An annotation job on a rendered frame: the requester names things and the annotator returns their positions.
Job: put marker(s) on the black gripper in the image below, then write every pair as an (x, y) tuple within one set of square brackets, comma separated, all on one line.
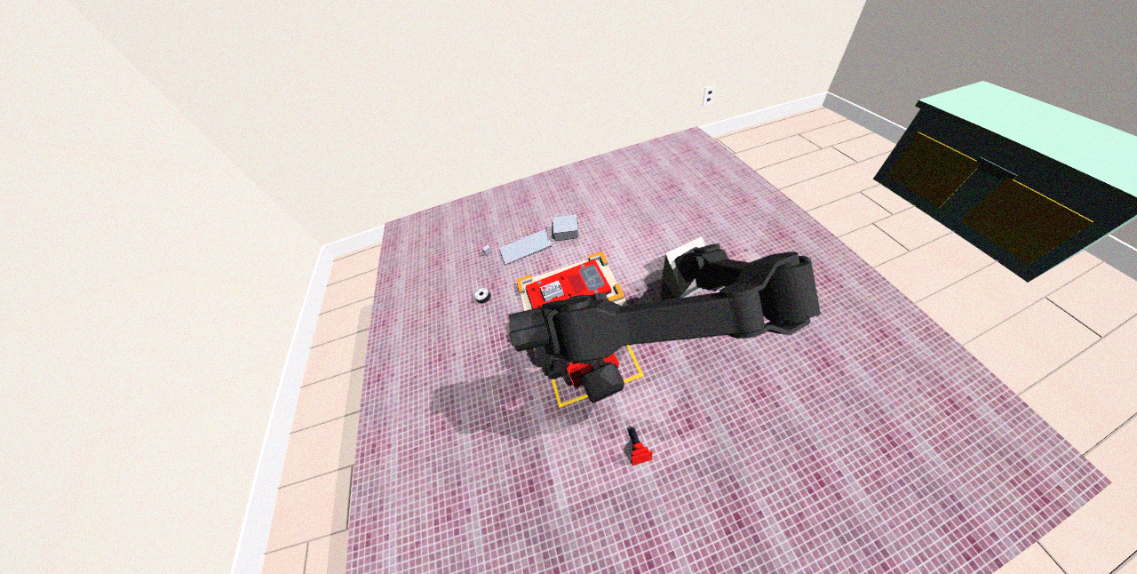
[(602, 381)]

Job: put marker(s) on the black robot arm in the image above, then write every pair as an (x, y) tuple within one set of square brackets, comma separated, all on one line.
[(586, 328)]

